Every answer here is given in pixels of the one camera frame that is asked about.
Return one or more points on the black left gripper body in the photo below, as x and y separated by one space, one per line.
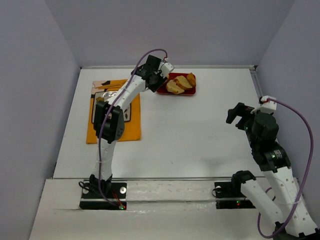
157 83

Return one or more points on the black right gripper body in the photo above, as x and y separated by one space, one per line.
242 118

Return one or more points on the pale bread slice with raisins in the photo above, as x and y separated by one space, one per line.
173 88

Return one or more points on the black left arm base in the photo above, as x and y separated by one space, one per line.
91 198

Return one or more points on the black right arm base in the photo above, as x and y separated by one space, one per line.
228 198

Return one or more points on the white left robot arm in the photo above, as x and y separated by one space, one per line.
109 123

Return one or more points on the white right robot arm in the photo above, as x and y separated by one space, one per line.
287 212

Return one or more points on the crusty bread slice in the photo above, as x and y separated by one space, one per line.
183 83

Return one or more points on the brown end bread piece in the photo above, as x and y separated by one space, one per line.
191 79

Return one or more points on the red rectangular tray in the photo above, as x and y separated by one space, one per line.
162 90

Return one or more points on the orange cloth placemat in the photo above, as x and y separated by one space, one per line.
103 90

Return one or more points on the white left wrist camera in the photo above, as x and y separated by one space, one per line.
165 68

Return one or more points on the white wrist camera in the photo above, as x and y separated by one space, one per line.
267 105
165 68

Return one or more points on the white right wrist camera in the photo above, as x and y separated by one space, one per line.
267 105

